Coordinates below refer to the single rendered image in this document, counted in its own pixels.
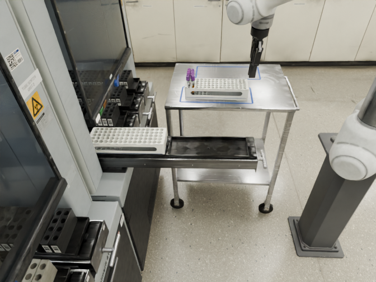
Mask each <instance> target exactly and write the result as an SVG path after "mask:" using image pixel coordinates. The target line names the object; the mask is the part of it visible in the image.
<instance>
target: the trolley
mask: <svg viewBox="0 0 376 282"><path fill-rule="evenodd" d="M249 66H250V65H249V64H195V63H176V65H175V68H174V71H173V76H172V79H171V84H170V87H169V90H168V95H167V98H166V103H165V105H164V109H165V110H166V121H167V132H168V136H173V125H172V112H171V110H178V114H179V123H180V136H184V122H183V110H204V111H248V112H266V116H265V122H264V128H263V131H262V137H261V138H254V140H255V145H256V150H257V156H258V157H261V154H260V150H263V151H264V156H265V161H266V165H267V160H266V153H265V147H264V144H265V139H266V134H267V129H268V125H269V120H270V114H271V112H287V116H286V121H285V124H284V129H283V133H282V136H281V140H280V144H279V149H278V153H277V156H276V160H275V164H274V169H273V172H272V176H271V179H270V176H269V170H268V166H267V169H264V168H263V164H262V161H258V165H257V170H256V172H255V170H243V169H206V168H178V169H177V172H176V168H172V169H171V171H172V182H173V193H174V198H173V199H172V200H171V202H170V205H171V206H172V207H173V208H176V209H180V208H182V207H183V206H184V201H183V200H182V199H180V198H179V195H178V185H177V182H200V183H213V184H236V185H260V186H269V188H268V191H267V195H266V200H264V203H262V204H260V205H259V206H258V210H259V211H260V212H261V213H264V214H267V213H271V212H272V211H273V205H272V204H270V201H271V197H272V193H273V190H274V186H275V183H276V178H277V176H278V172H279V168H280V164H281V160H282V157H283V153H284V149H285V146H286V141H287V139H288V135H289V131H290V127H291V124H292V121H293V116H294V113H295V112H296V111H299V110H300V108H299V105H298V103H297V100H296V98H295V95H294V92H293V89H292V87H291V84H290V82H289V79H288V76H284V74H283V71H282V69H281V66H280V64H259V66H257V71H256V76H255V78H249V77H248V76H249V75H248V69H249ZM188 68H190V69H194V72H195V73H194V76H195V78H231V79H248V86H249V92H248V100H247V101H237V100H186V99H185V83H186V74H187V69H188ZM285 79H286V80H285ZM287 84H288V85H287ZM289 90H290V91H289ZM290 93H291V94H290ZM292 98H293V99H292ZM294 104H295V105H294Z"/></svg>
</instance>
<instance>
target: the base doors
mask: <svg viewBox="0 0 376 282"><path fill-rule="evenodd" d="M127 1H138V2H136V3H126V2H127ZM227 3H228V1H226V0H220V1H208V0H124V5H125V8H126V9H125V12H126V15H127V16H126V18H127V22H128V28H129V32H130V33H129V35H130V38H131V39H130V42H131V45H132V46H131V48H133V49H132V51H133V55H134V56H133V58H134V62H220V61H221V62H251V61H250V59H251V58H250V53H251V44H252V36H251V34H250V32H251V23H248V24H246V25H235V24H233V23H231V22H230V20H229V18H228V16H227V10H226V8H227V6H225V4H226V5H227ZM293 3H306V4H305V5H293ZM143 5H151V6H152V7H143ZM198 5H204V7H194V6H198ZM219 5H220V7H219ZM173 7H174V11H173ZM222 9H223V15H222ZM174 16H175V20H174ZM221 31H222V38H221ZM175 35H176V39H175ZM263 41H264V43H263V45H262V48H264V50H263V52H262V55H261V59H260V62H263V61H265V62H289V61H309V62H316V61H376V0H293V1H290V2H287V3H284V4H282V5H279V6H277V8H276V10H275V15H274V19H273V22H272V26H271V27H270V29H269V34H268V36H267V37H266V38H264V39H263ZM220 42H221V49H220ZM176 54H177V57H176Z"/></svg>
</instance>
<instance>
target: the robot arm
mask: <svg viewBox="0 0 376 282"><path fill-rule="evenodd" d="M290 1H293V0H229V1H228V3H227V8H226V10H227V16H228V18H229V20H230V22H231V23H233V24H235V25H246V24H248V23H251V32H250V34H251V36H252V44H251V53H250V58H251V59H250V61H251V62H250V66H249V69H248V75H249V76H248V77H249V78H255V76H256V71H257V66H259V63H260V59H261V55H262V52H263V50H264V48H262V45H263V43H264V41H263V39H264V38H266V37H267V36H268V34H269V29H270V27H271V26H272V22H273V19H274V15H275V10H276V8H277V6H279V5H282V4H284V3H287V2H290ZM330 141H331V142H332V143H333V145H332V147H331V149H330V152H329V159H330V164H331V167H332V169H333V170H334V171H335V172H336V173H337V174H338V175H339V176H341V177H343V178H345V179H348V180H355V181H359V180H363V179H366V178H368V177H370V176H372V175H373V174H375V173H376V76H375V79H374V81H373V83H372V85H371V87H370V89H369V92H368V94H367V96H366V97H365V98H363V99H362V100H361V101H360V102H359V103H358V104H357V105H356V106H355V108H354V110H353V112H352V114H351V115H349V116H348V117H347V118H346V120H345V122H344V123H343V125H342V127H341V129H340V131H339V133H338V135H337V136H332V137H331V138H330Z"/></svg>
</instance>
